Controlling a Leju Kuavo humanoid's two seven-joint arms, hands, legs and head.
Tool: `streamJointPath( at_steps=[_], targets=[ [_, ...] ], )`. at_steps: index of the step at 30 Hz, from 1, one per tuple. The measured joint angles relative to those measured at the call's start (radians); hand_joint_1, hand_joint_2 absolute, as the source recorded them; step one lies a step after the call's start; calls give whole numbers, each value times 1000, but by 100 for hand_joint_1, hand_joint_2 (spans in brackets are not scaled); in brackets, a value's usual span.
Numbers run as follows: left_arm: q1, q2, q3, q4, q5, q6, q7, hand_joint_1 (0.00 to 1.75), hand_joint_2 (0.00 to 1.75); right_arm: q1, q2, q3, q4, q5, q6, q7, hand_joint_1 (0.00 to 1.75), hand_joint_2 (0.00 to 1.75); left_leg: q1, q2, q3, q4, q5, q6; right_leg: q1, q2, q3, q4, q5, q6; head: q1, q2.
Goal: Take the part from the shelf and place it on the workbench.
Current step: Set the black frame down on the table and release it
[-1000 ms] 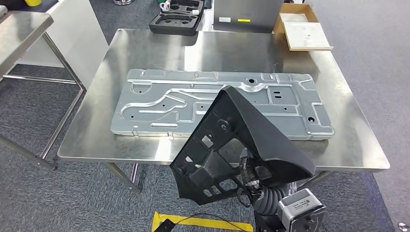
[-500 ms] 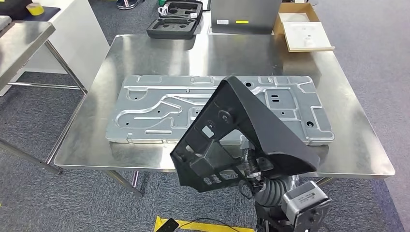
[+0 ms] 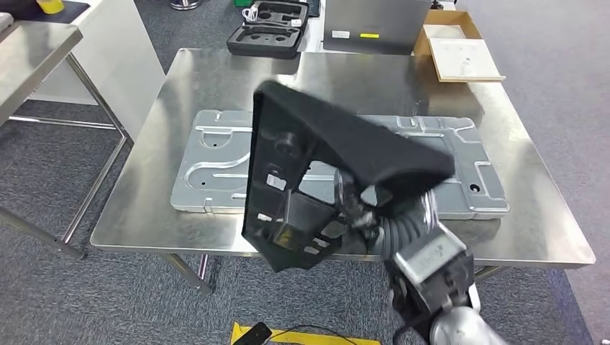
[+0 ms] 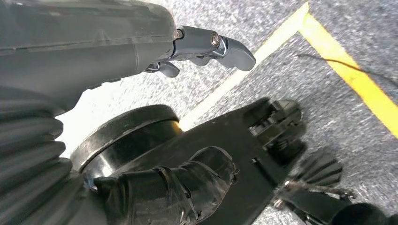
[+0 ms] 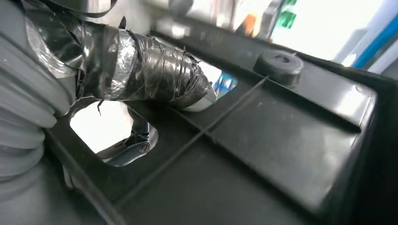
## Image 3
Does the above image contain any black plastic panel part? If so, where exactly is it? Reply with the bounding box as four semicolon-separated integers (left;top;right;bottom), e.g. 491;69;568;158
241;80;456;273

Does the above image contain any stainless steel workbench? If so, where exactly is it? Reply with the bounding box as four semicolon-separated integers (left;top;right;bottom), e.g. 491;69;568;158
89;46;598;296

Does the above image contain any stamped aluminium plate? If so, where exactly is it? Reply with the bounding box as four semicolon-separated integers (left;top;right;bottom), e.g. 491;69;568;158
170;109;511;221

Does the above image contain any black foam tool case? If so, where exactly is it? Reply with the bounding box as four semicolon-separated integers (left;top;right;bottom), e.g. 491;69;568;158
226;0;311;60

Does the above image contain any grey metal box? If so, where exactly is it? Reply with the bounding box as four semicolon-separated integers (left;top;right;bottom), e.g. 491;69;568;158
322;0;432;55

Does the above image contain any white flat board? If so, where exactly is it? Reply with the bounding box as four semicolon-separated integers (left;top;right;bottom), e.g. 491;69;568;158
427;37;506;83

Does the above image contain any white cabinet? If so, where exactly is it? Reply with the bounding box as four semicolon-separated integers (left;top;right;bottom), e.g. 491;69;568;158
28;0;167;142

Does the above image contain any open cardboard box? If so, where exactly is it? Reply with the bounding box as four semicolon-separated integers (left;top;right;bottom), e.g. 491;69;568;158
413;10;483;56

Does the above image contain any dark mat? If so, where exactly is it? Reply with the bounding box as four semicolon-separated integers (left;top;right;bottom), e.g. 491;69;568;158
0;0;91;24

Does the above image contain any small stainless steel table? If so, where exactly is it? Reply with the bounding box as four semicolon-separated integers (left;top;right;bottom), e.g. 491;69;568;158
0;21;135;260

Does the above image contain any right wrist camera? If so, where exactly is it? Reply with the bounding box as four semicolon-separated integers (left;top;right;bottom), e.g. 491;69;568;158
391;232;473;289

